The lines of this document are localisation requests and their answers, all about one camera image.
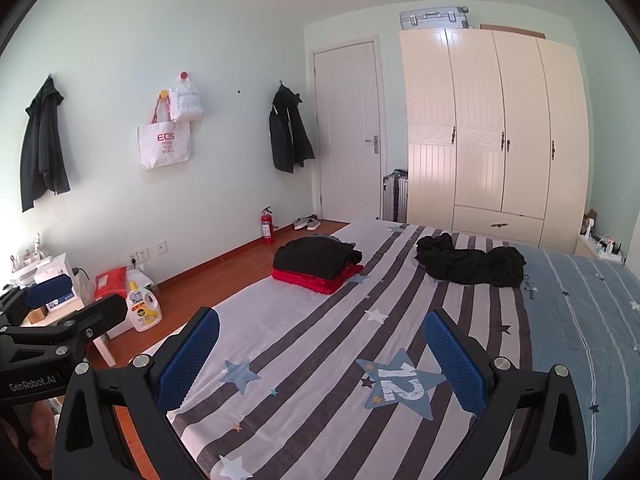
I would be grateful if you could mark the black hanging jacket white trim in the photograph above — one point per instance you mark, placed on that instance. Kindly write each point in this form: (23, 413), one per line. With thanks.
(290, 130)

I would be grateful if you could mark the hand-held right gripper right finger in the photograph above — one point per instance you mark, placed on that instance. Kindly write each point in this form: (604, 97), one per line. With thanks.
(457, 362)

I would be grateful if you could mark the white bedside table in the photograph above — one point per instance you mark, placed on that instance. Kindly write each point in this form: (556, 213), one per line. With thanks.
(597, 255)

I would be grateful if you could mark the white room door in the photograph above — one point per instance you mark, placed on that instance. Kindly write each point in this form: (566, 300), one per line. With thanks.
(345, 135)

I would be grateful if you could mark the silver suitcase lying flat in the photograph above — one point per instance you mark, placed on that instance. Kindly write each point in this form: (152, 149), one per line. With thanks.
(432, 17)

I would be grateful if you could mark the cream four-door wardrobe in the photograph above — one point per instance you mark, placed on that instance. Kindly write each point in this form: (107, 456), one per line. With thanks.
(480, 110)

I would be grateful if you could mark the white plastic bag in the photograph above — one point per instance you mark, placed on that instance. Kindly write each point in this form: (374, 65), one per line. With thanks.
(186, 100)

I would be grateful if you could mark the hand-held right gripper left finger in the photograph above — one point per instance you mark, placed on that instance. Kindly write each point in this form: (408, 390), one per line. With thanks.
(192, 357)

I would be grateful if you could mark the white wall socket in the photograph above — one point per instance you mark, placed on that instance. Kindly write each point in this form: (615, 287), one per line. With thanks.
(139, 256)

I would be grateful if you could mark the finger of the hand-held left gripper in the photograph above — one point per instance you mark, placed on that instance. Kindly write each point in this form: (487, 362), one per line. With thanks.
(95, 317)
(47, 290)

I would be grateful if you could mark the bed with striped star sheet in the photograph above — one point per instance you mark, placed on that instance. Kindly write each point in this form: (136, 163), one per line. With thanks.
(325, 350)

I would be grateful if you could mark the white tote bag red print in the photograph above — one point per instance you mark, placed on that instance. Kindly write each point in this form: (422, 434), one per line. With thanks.
(165, 142)

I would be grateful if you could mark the white side table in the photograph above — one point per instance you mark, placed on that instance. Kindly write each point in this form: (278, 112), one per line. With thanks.
(106, 352)

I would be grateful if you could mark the white box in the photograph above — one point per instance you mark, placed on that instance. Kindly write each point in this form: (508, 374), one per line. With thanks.
(55, 265)

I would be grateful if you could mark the black pants with grey waistband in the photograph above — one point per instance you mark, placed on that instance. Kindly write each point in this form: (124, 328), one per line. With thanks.
(312, 257)

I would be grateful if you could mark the crumpled black garment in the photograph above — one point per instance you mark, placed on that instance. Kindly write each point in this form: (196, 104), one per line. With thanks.
(470, 262)

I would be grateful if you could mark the upright grey suitcase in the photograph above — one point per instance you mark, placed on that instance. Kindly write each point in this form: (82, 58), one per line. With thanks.
(396, 195)

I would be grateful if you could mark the grey shoe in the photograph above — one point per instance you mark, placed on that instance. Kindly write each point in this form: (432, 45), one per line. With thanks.
(300, 224)
(314, 221)

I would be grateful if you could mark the small white lamp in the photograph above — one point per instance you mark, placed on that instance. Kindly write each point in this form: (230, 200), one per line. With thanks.
(590, 222)

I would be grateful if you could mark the red fire extinguisher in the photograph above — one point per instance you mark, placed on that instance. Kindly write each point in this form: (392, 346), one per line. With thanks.
(267, 227)

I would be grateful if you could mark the dark hanging hooded jacket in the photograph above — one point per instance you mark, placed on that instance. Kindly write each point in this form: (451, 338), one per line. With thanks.
(42, 150)

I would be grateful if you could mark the folded red garment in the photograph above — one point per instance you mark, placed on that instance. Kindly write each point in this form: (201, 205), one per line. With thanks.
(315, 282)

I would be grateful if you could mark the person's left hand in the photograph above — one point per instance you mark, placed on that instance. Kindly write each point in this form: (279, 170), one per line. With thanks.
(42, 427)

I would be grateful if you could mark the white detergent bottle yellow label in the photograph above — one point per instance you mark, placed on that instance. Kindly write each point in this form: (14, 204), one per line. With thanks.
(145, 310)

